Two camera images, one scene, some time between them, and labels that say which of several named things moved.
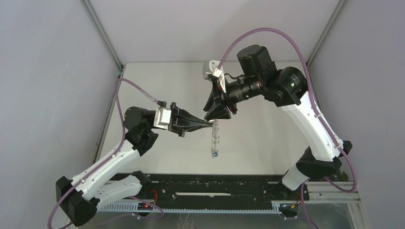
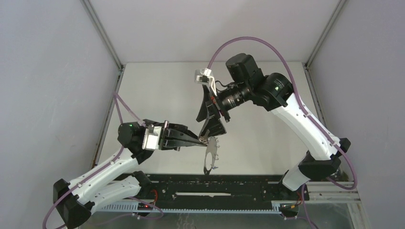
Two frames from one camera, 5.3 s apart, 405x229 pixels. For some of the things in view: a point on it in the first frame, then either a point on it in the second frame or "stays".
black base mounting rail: (223, 187) stays
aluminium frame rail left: (101, 31) stays
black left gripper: (182, 121) to (171, 133)
